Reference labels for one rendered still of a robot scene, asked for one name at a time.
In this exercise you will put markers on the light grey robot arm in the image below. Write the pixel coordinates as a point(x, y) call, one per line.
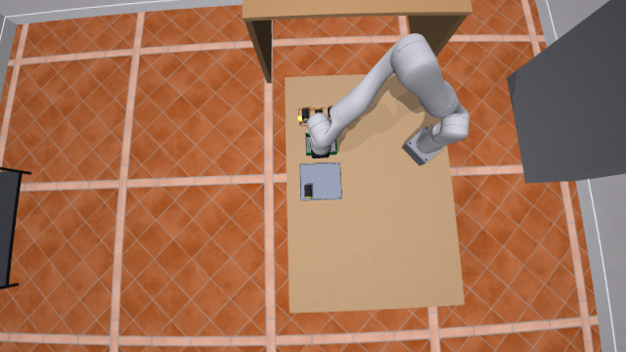
point(417, 69)

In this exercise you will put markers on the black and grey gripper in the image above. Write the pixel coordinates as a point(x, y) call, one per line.
point(320, 154)

